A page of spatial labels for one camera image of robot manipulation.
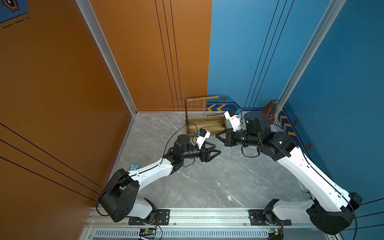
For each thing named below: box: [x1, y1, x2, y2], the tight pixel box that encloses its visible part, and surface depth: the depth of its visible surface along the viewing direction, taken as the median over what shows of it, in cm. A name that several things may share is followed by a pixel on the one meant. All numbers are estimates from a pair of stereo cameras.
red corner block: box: [261, 99, 278, 124], surface depth 107 cm
